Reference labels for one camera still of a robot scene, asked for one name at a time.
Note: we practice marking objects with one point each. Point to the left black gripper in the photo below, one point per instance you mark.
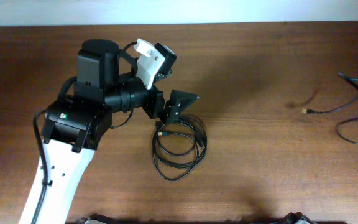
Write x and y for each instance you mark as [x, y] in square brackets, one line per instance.
[170, 111]

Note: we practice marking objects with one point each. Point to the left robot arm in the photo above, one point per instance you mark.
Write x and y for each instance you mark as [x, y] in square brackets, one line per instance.
[108, 80]

